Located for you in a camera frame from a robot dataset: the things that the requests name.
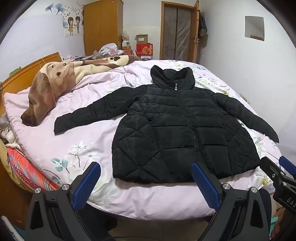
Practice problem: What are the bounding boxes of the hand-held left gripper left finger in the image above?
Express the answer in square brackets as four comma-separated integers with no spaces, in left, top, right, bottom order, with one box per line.
[25,161,116,241]

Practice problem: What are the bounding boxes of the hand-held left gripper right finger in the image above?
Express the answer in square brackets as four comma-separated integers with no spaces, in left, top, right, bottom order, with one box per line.
[191,161,272,241]

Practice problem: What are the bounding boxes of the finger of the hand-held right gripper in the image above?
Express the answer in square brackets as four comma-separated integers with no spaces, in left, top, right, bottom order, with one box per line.
[260,157,286,184]
[279,156,296,180]

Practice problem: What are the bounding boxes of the black puffer jacket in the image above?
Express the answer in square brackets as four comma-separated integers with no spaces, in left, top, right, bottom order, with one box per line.
[54,65,280,185]

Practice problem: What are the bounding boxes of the grey crumpled clothes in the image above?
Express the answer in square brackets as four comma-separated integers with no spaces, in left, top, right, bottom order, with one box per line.
[0,113,17,144]

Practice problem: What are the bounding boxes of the person's right hand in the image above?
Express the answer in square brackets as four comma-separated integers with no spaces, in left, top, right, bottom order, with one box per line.
[271,209,292,240]

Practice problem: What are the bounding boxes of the red plaid cloth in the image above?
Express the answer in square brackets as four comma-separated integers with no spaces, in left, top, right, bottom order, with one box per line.
[7,147,61,192]

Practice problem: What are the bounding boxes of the bed with pink floral sheet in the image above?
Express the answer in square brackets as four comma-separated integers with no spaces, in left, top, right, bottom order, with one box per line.
[3,59,286,220]

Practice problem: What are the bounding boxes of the brown dog print blanket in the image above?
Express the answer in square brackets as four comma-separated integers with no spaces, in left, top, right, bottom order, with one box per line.
[20,54,141,127]

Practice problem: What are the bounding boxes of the wooden headboard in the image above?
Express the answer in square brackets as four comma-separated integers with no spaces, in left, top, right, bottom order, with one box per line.
[0,52,62,116]

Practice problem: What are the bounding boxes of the white plastic bag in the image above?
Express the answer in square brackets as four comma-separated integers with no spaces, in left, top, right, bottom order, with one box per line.
[99,43,118,56]

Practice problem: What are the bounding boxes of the red gift box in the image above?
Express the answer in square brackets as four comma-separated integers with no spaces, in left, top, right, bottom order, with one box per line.
[136,43,153,57]

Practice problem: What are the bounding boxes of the snack bag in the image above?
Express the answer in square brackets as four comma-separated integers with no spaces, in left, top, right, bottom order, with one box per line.
[122,31,131,50]

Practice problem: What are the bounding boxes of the wooden door with curtain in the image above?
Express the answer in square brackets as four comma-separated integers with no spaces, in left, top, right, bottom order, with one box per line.
[159,1,200,63]

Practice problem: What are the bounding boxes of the wooden wardrobe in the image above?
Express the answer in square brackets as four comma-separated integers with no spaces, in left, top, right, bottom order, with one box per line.
[83,0,124,56]

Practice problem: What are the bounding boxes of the hanging bags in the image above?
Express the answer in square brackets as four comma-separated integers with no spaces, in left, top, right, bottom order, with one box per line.
[199,10,208,38]

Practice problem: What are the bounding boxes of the grey wall panel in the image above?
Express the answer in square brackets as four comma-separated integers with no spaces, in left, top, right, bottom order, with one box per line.
[245,16,265,41]

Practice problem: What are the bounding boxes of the cartoon couple wall sticker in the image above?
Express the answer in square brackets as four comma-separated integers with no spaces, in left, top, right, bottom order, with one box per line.
[62,14,84,37]

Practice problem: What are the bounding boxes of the blue flower wall sticker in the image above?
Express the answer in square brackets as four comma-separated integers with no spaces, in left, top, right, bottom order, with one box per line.
[45,2,63,16]

